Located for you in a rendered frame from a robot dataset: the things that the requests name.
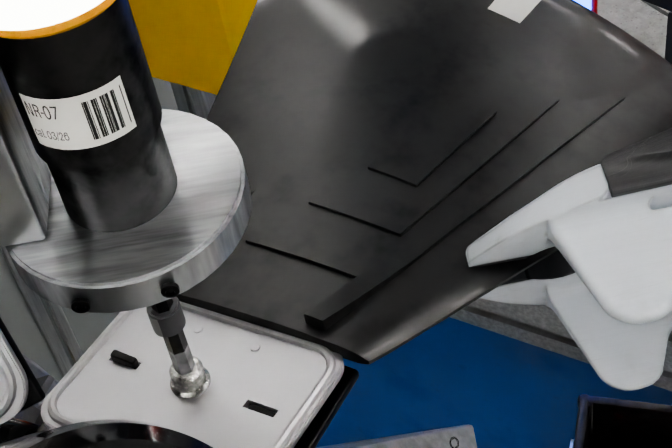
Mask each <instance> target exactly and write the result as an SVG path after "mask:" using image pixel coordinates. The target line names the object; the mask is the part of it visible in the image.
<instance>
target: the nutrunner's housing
mask: <svg viewBox="0 0 672 448"><path fill-rule="evenodd" d="M0 67H1V70H2V72H3V74H4V77H5V79H6V82H7V84H8V86H9V89H10V91H11V93H12V96H13V98H14V101H15V103H16V105H17V108H18V110H19V113H20V115H21V117H22V120H23V122H24V125H25V127H26V129H27V132H28V134H29V136H30V139H31V141H32V144H33V146H34V148H35V151H36V153H37V154H38V155H39V157H40V158H41V159H42V160H43V161H45V162H46V163H47V165H48V167H49V169H50V172H51V174H52V177H53V179H54V182H55V184H56V186H57V189H58V191H59V194H60V196H61V198H62V201H63V203H64V206H65V208H66V211H67V213H68V215H69V216H70V218H71V219H72V220H73V221H74V222H75V223H76V224H78V225H79V226H81V227H83V228H85V229H88V230H91V231H96V232H105V233H108V232H120V231H125V230H129V229H132V228H135V227H138V226H140V225H142V224H144V223H146V222H148V221H150V220H151V219H153V218H154V217H156V216H157V215H158V214H160V213H161V212H162V211H163V210H164V209H165V208H166V207H167V206H168V204H169V203H170V202H171V200H172V198H173V197H174V194H175V192H176V188H177V175H176V171H175V168H174V165H173V162H172V159H171V155H170V152H169V149H168V146H167V143H166V139H165V136H164V133H163V130H162V127H161V120H162V108H161V105H160V101H159V98H158V95H157V92H156V88H155V85H154V82H153V79H152V75H151V72H150V69H149V66H148V62H147V59H146V56H145V53H144V49H143V46H142V43H141V40H140V36H139V33H138V30H137V27H136V24H135V20H134V17H133V14H132V11H131V7H130V4H129V1H128V0H115V1H114V3H113V4H112V5H111V6H110V7H108V8H107V9H106V10H105V11H104V12H102V13H101V14H100V15H98V16H97V17H95V18H94V19H92V20H90V21H88V22H87V23H85V24H83V25H81V26H79V27H76V28H74V29H71V30H69V31H66V32H63V33H60V34H56V35H52V36H48V37H43V38H35V39H8V38H1V37H0Z"/></svg>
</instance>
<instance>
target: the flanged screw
mask: <svg viewBox="0 0 672 448"><path fill-rule="evenodd" d="M193 359H194V361H195V366H194V369H193V372H191V373H188V374H185V375H180V374H179V373H178V372H176V371H175V369H174V366H173V364H171V366H170V369H169V374H170V377H171V380H170V388H171V390H172V392H173V394H174V395H175V396H177V397H179V398H182V399H193V398H196V397H198V396H200V395H202V394H203V393H204V392H205V391H206V390H207V389H208V387H209V386H210V382H211V377H210V373H209V372H208V370H207V369H206V368H205V367H203V364H202V362H201V360H200V359H199V358H197V357H195V356H193Z"/></svg>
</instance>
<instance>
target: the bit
mask: <svg viewBox="0 0 672 448"><path fill-rule="evenodd" d="M146 312H147V315H148V317H149V320H150V323H151V325H152V328H153V330H154V332H155V334H156V335H158V336H160V337H163V339H164V342H165V344H166V347H167V350H168V353H169V356H170V358H171V361H172V364H173V366H174V369H175V371H176V372H178V373H179V374H180V375H185V374H188V373H191V372H193V369H194V366H195V361H194V359H193V356H192V353H191V350H190V347H189V344H188V342H187V339H186V336H185V334H184V331H183V328H184V327H185V324H186V319H185V316H184V313H183V310H182V307H181V304H180V302H179V299H178V298H177V297H174V298H171V299H168V300H166V301H163V302H160V303H157V304H154V305H152V306H148V307H146Z"/></svg>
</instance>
